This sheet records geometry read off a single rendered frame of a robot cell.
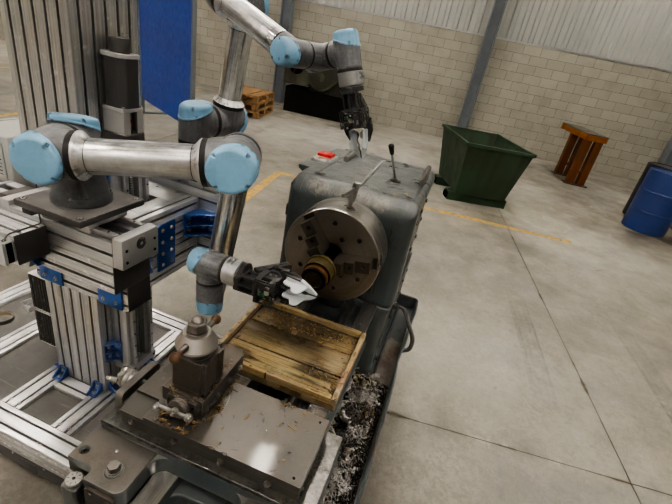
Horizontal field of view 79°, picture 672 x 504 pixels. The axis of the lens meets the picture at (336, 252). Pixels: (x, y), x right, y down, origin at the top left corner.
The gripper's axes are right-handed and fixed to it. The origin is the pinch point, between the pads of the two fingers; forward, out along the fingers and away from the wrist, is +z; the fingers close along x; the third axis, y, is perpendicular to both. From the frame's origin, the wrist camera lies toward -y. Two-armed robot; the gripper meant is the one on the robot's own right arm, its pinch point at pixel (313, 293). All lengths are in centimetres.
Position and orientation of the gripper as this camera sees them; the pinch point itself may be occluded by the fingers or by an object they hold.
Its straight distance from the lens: 108.9
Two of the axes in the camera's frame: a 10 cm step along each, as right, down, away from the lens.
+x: 1.6, -8.8, -4.5
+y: -3.2, 3.9, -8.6
